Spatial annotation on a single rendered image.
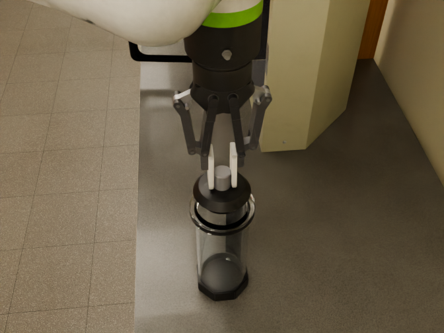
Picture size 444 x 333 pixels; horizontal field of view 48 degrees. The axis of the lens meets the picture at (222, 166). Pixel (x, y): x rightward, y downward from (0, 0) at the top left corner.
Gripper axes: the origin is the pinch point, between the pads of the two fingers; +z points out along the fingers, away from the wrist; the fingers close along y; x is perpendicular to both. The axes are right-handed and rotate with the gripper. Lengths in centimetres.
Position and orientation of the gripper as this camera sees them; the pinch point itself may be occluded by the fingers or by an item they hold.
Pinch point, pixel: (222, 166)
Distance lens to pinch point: 75.9
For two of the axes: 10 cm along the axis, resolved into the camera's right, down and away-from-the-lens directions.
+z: 0.0, 7.0, 7.2
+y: -9.9, 0.8, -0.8
